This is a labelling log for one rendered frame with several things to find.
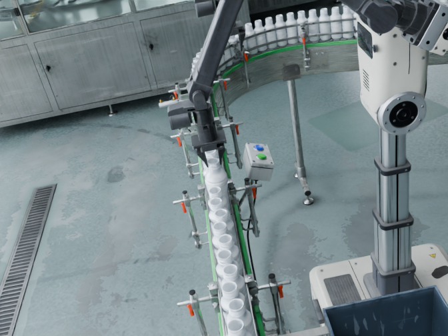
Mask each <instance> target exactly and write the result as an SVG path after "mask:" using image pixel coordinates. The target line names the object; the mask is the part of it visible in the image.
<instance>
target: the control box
mask: <svg viewBox="0 0 448 336"><path fill-rule="evenodd" d="M256 145H261V146H263V149H262V150H258V149H256V148H255V146H256ZM259 153H263V154H265V155H266V158H265V159H261V158H258V156H257V155H258V154H259ZM243 162H244V166H245V170H246V173H247V177H248V178H249V179H250V180H251V181H250V183H251V185H253V184H254V181H255V184H257V181H258V180H261V181H270V180H271V175H272V172H273V167H274V163H273V160H272V157H271V154H270V152H269V148H268V146H267V145H264V144H257V143H246V145H245V150H244V154H243ZM246 196H247V193H246V190H245V192H244V194H243V196H242V197H241V199H240V201H239V202H237V206H238V208H239V212H240V207H241V205H242V203H243V202H244V200H245V198H246ZM247 244H248V248H249V256H250V260H251V266H252V270H253V276H254V280H256V276H255V270H254V266H253V260H252V256H251V248H250V244H249V230H248V231H247ZM256 281H257V280H256Z"/></svg>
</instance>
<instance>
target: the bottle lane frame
mask: <svg viewBox="0 0 448 336"><path fill-rule="evenodd" d="M212 104H213V110H214V114H215V117H218V114H217V108H216V104H215V100H214V98H212ZM198 158H199V168H200V174H201V184H203V174H202V168H201V159H200V157H199V156H198ZM223 160H224V164H225V166H224V167H225V170H226V173H227V178H228V179H229V178H231V173H230V169H229V164H228V160H227V154H226V150H225V151H224V154H223ZM232 208H233V209H234V215H235V219H236V223H237V228H236V229H238V233H239V235H238V237H239V239H240V245H241V248H242V253H243V258H244V260H243V261H244V262H245V270H246V272H247V275H248V274H252V272H251V266H250V262H249V257H248V253H247V248H246V244H245V238H244V234H243V229H242V225H241V220H240V216H239V210H238V206H237V204H233V207H232ZM205 216H206V222H207V232H208V238H209V248H210V254H211V264H212V270H213V280H214V281H216V276H215V266H214V260H213V251H212V245H211V236H210V230H209V220H208V214H207V210H205ZM253 310H254V312H255V318H256V319H255V321H256V322H257V328H258V330H257V332H258V333H259V336H265V332H264V328H263V322H262V318H261V313H260V309H259V305H254V306H253ZM218 318H219V328H220V334H221V336H223V328H222V322H221V313H218Z"/></svg>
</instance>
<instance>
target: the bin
mask: <svg viewBox="0 0 448 336"><path fill-rule="evenodd" d="M322 311H323V314H324V318H325V326H323V327H318V328H314V329H308V330H304V331H298V332H294V333H288V334H284V335H278V336H321V335H326V336H448V304H447V302H446V300H445V299H444V297H443V296H442V294H441V292H440V291H439V289H438V288H437V286H436V285H432V286H428V287H422V288H418V289H412V290H409V291H403V292H399V293H393V294H389V295H384V296H380V297H374V298H370V299H364V300H360V301H354V302H350V303H344V304H340V305H334V306H331V307H325V308H322Z"/></svg>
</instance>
